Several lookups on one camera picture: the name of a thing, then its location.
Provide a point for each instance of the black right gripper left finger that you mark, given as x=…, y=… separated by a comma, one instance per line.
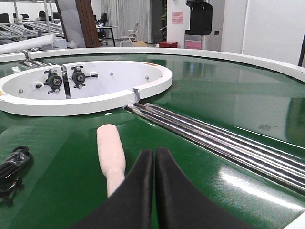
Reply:
x=130, y=206

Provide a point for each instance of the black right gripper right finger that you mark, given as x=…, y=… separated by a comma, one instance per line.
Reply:
x=180, y=205

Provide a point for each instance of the beige hand brush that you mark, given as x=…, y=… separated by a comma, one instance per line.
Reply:
x=111, y=156

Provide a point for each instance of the chrome conveyor rollers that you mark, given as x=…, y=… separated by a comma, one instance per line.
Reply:
x=266, y=161

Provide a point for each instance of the white outer conveyor rim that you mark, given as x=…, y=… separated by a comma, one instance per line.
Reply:
x=281, y=67

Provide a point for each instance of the roller conveyor rack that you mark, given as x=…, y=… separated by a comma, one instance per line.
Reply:
x=29, y=29

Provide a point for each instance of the red box on floor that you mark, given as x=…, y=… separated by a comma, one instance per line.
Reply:
x=167, y=44

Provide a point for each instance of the white office chair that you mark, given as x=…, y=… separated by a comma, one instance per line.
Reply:
x=131, y=37

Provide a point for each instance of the office desk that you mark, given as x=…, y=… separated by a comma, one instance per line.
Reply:
x=106, y=32

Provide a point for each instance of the brown wooden panel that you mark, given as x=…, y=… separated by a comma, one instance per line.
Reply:
x=87, y=22

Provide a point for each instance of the seated person in background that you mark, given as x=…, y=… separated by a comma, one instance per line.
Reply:
x=41, y=16

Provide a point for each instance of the right black bearing mount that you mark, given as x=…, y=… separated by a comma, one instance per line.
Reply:
x=79, y=77

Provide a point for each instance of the black bearing mount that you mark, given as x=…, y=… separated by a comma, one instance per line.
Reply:
x=79, y=77
x=53, y=81

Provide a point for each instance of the left black bearing mount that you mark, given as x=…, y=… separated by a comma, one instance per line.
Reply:
x=53, y=81

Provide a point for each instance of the pink wall notice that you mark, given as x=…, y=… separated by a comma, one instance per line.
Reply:
x=177, y=17

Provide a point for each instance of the black wall-mounted box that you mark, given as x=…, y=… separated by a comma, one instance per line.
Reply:
x=201, y=18

